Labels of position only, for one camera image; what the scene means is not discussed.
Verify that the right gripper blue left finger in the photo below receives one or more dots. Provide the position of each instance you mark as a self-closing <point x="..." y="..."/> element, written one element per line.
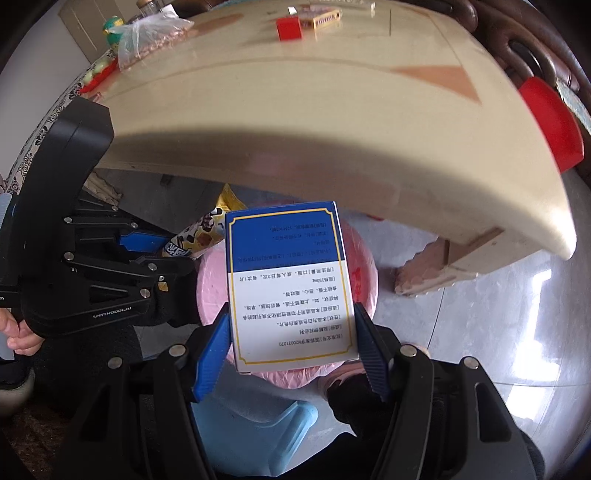
<point x="211" y="357"/>

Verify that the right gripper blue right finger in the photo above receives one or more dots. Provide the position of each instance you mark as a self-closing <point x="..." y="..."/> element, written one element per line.
<point x="373" y="351"/>

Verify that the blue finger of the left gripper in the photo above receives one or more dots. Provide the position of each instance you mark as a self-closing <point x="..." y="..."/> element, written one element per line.
<point x="143" y="242"/>

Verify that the yellow snack wrapper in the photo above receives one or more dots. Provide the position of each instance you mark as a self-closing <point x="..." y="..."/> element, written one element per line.
<point x="208" y="231"/>

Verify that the blue white medicine box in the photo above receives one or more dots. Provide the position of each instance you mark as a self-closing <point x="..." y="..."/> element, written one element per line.
<point x="279" y="236"/>

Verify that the pink lined trash bin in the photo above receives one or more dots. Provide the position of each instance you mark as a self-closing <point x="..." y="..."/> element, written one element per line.
<point x="291" y="325"/>

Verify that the person's left hand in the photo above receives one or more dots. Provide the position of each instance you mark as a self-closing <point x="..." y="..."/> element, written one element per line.
<point x="20" y="338"/>

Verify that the light blue plastic stool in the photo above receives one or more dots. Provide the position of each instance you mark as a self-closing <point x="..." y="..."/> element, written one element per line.
<point x="248" y="429"/>

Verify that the fruit plate red rim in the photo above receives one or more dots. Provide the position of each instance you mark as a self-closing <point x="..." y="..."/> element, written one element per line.
<point x="98" y="72"/>

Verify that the clear bag of peanuts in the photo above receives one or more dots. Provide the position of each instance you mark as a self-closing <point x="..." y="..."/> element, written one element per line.
<point x="148" y="35"/>

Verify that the green capped bottle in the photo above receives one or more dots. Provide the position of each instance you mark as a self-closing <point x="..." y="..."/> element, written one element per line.
<point x="112" y="29"/>

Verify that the glass jar brown lid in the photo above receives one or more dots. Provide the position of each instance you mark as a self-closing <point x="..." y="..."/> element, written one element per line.
<point x="148" y="7"/>

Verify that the red cube box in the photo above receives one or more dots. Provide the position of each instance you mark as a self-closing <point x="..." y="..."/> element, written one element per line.
<point x="289" y="28"/>

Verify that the red plastic stool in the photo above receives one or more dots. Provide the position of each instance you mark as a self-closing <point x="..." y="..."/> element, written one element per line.
<point x="557" y="123"/>

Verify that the purple yellow snack box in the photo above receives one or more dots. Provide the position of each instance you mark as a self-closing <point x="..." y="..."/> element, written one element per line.
<point x="315" y="16"/>

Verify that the brown leather sofa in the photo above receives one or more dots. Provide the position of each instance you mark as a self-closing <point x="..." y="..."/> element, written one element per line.
<point x="525" y="40"/>

